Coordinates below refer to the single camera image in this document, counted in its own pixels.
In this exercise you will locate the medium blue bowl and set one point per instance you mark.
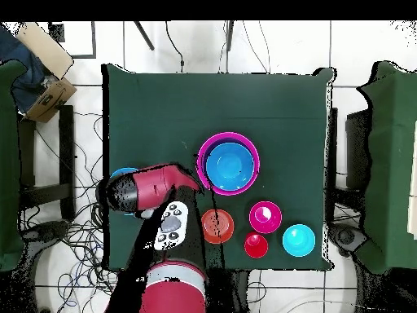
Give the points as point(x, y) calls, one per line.
point(123, 171)
point(229, 166)

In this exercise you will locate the large pink bowl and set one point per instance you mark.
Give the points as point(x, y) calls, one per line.
point(228, 134)

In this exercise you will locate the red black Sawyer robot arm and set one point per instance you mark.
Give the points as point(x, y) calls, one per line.
point(153, 186)

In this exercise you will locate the small orange bowl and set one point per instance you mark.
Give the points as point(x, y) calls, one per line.
point(226, 226)

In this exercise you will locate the small crimson bowl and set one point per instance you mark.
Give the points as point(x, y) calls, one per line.
point(268, 220)

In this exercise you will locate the dark green tablecloth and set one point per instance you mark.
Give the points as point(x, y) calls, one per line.
point(156, 104)

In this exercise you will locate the red cup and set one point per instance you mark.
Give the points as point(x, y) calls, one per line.
point(256, 246)

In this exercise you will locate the small blue bowl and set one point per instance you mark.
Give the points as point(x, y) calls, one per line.
point(298, 241)

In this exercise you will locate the black box cabinet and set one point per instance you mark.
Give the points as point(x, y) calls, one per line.
point(356, 146)

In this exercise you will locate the brown cardboard box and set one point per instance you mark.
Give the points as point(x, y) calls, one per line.
point(49, 101)

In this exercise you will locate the beige cushion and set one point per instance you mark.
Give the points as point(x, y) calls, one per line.
point(45, 49)

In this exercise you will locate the dark blue cloth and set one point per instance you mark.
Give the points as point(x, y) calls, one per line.
point(22, 81)

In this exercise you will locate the black stand frame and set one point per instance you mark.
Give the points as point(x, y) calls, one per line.
point(66, 146)

